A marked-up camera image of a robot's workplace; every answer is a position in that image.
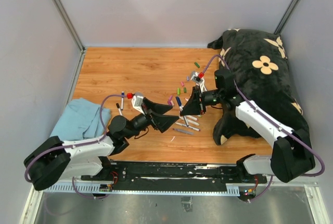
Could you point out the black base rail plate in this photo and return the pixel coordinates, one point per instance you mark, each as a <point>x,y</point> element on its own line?
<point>174,177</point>

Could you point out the dark green cap marker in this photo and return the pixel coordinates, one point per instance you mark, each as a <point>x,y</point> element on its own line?
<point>202,85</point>

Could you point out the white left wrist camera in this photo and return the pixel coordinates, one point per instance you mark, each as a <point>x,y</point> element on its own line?
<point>136,100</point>

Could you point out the beige cap marker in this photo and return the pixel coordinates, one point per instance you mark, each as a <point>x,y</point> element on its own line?
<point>193,122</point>

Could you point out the black floral pillow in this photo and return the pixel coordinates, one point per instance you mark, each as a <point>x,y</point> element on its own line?
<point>260,66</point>

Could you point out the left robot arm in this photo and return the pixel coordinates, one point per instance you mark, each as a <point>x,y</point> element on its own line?
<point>55,159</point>

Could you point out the navy cap marker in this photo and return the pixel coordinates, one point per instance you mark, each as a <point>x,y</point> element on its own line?
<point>181,109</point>

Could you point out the small blue cap marker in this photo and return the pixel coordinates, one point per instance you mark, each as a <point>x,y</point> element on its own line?
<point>122,100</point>

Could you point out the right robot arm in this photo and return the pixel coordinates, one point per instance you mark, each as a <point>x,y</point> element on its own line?
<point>291,149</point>

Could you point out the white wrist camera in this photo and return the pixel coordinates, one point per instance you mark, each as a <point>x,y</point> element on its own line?
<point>136,100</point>
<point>195,77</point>

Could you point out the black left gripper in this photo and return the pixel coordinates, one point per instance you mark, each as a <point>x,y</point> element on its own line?
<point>162,122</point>

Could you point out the light blue cloth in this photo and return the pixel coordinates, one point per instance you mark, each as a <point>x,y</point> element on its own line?
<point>80,120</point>

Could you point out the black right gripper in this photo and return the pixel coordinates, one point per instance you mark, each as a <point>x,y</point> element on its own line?
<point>193,106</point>

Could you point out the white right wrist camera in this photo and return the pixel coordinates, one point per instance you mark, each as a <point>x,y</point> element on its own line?
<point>195,77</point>

